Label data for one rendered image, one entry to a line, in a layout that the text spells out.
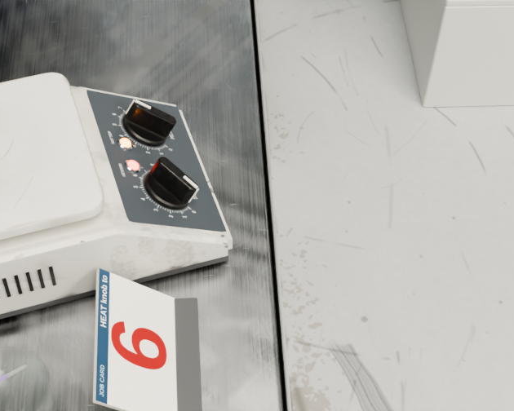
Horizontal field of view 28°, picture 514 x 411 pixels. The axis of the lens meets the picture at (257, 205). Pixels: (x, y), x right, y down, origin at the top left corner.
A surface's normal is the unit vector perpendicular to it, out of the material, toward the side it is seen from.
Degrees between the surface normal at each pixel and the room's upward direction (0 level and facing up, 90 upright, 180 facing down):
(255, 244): 0
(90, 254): 90
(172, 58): 0
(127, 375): 40
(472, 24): 90
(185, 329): 0
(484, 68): 90
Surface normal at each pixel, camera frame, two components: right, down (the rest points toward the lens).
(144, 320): 0.66, -0.50
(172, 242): 0.32, 0.75
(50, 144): 0.03, -0.62
